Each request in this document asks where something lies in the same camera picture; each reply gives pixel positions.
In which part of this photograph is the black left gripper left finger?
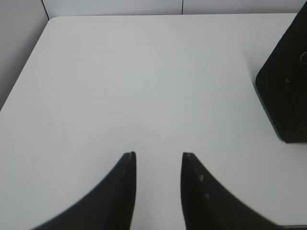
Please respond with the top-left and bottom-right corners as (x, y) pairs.
(36, 152), (136, 230)

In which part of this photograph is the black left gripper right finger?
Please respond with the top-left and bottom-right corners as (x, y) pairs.
(180, 152), (281, 230)

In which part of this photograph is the black tote bag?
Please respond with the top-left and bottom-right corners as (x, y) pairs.
(255, 4), (307, 143)

